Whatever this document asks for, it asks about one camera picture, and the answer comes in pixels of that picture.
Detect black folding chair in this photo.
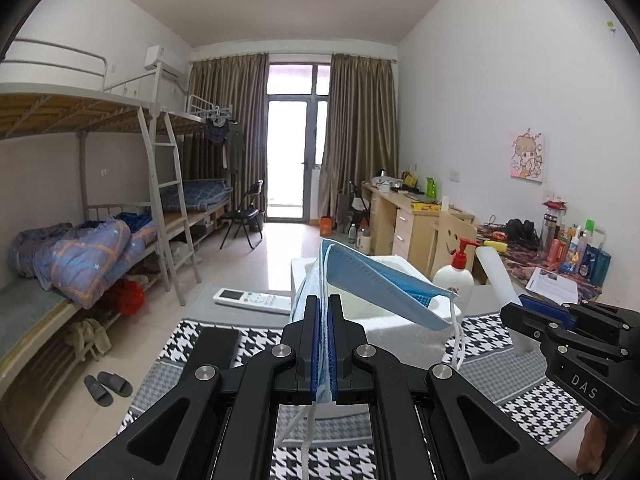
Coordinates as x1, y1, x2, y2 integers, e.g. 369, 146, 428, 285
220, 180, 265, 251

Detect pink cartoon wall poster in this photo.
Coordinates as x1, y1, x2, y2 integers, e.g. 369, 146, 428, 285
510, 131, 546, 183

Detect blue plaid quilt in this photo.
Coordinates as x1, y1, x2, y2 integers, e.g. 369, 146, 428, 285
10, 217, 158, 308

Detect wooden smiley chair back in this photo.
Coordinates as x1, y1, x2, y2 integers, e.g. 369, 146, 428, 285
437, 210, 478, 283

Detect red bag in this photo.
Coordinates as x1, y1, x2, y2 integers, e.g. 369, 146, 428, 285
102, 279, 146, 316

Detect white foam box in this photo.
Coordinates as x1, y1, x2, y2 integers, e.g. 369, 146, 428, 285
290, 254, 463, 367

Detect black smartphone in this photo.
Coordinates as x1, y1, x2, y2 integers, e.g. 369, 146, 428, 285
190, 327, 241, 371

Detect person's right hand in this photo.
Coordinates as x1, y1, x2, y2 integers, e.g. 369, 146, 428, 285
579, 415, 608, 476

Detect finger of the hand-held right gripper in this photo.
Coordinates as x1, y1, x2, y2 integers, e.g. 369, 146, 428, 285
500, 302, 631, 361
519, 294, 640, 333

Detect translucent white plastic tube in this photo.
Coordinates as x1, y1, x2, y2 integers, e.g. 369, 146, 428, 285
475, 246, 543, 358

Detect houndstooth tablecloth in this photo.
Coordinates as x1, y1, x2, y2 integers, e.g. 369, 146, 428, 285
117, 300, 588, 480

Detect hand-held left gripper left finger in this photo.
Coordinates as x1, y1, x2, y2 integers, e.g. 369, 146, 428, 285
65, 295, 321, 480

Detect tall thermos bottle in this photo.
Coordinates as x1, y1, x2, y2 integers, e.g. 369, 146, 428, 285
540, 212, 560, 261

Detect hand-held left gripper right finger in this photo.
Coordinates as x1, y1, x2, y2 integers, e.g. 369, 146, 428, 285
327, 296, 581, 480

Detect glass balcony door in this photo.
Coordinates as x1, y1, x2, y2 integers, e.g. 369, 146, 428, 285
265, 62, 331, 223

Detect white remote control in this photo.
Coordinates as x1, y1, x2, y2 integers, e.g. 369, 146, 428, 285
213, 287, 292, 313

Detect beige cloth bundle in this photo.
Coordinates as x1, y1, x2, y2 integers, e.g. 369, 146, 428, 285
65, 317, 112, 361

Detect blue face mask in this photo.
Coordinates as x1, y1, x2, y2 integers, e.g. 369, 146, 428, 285
274, 239, 465, 480

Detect metal bunk bed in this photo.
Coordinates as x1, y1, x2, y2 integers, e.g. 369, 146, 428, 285
160, 92, 236, 261
0, 39, 203, 376

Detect grey slipper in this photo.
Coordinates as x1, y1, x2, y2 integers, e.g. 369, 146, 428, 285
84, 375, 113, 405
97, 371, 134, 397

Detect dark hanging clothes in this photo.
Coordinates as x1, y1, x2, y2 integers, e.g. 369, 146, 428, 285
202, 119, 246, 171

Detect desk with patterned cloth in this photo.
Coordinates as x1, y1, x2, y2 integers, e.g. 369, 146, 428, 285
472, 222, 608, 301

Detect white lotion pump bottle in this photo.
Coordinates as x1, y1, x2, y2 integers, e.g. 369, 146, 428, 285
432, 237, 481, 313

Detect brown curtain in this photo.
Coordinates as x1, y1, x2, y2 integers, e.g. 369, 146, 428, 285
317, 53, 399, 218
187, 52, 271, 221

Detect light wooden desk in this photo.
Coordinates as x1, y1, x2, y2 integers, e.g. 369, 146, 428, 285
361, 180, 476, 261

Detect folded blue quilt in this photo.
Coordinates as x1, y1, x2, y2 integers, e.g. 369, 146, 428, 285
160, 179, 233, 212

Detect white air conditioner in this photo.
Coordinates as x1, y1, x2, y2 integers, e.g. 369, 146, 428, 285
144, 46, 182, 78

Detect printed paper sheets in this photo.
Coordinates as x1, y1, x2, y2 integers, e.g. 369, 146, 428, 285
525, 266, 581, 306

